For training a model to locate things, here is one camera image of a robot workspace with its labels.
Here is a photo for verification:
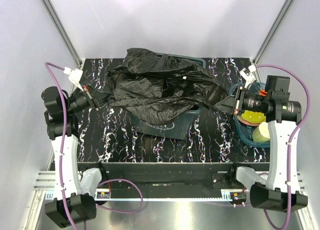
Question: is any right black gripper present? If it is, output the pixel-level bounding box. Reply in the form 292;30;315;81
213;84;271;116

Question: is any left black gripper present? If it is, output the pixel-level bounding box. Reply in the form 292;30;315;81
64;81;117;114

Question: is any dark green trash bin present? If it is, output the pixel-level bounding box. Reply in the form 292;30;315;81
129;53;207;140

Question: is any black trash bag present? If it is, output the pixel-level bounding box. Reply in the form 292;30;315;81
106;48;227;125

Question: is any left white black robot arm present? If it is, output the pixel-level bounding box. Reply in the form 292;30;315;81
41;86;108;229

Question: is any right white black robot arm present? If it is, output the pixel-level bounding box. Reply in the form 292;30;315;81
215;75;308;213

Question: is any pink plastic plate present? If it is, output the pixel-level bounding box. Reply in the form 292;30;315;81
237;116;261;127

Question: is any yellow plastic plate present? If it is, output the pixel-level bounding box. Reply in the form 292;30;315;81
241;110;266;123

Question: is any blue transparent plastic tray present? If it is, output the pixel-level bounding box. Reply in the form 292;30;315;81
233;82;270;148

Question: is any orange plastic cup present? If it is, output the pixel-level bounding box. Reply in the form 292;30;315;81
258;90;267;97

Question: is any black marble pattern mat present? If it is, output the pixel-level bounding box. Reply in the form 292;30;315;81
74;57;273;164

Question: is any light green mug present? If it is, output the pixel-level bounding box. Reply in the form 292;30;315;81
252;122;270;143

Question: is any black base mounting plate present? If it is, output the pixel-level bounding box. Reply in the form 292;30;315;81
77;162;258;191

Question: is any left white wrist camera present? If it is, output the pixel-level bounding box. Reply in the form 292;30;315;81
63;67;84;92

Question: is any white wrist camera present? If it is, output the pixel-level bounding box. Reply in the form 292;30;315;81
63;67;84;92
239;64;257;89

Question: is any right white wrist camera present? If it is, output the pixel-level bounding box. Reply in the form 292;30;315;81
239;64;257;89

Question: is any aluminium frame rail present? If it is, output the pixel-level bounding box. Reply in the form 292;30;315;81
33;171;306;202

